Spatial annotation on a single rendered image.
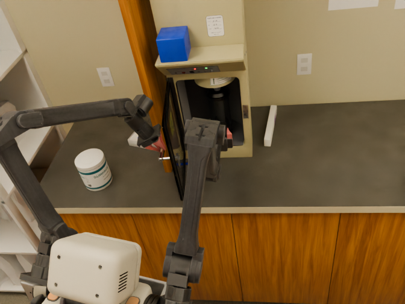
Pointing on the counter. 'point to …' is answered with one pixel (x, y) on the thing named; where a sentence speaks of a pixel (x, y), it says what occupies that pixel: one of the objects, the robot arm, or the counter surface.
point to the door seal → (170, 139)
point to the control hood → (210, 58)
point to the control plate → (194, 70)
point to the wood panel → (146, 58)
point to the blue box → (173, 44)
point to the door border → (171, 150)
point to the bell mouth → (214, 82)
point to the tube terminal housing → (233, 19)
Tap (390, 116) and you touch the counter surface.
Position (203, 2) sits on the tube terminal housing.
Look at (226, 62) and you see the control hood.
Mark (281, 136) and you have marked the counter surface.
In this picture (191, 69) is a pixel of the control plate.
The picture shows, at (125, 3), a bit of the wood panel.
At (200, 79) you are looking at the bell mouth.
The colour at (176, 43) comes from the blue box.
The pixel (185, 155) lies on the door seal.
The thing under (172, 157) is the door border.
